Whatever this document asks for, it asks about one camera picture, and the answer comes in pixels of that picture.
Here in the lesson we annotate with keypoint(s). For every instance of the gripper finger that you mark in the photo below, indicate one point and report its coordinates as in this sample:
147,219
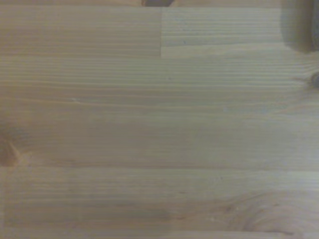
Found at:
297,25

